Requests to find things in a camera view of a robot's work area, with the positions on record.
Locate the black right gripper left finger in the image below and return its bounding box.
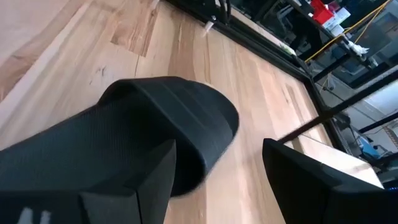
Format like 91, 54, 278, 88
0, 138, 177, 224

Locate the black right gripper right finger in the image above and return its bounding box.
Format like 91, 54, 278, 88
262, 138, 398, 224

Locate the black rubber slide sandal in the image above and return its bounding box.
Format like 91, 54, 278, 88
0, 76, 240, 197

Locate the red storage bin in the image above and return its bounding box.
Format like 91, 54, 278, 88
310, 0, 334, 25

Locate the black aluminium table frame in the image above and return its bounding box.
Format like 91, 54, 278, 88
164, 0, 398, 169

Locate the yellow cable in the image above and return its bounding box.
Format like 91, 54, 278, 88
304, 0, 394, 63

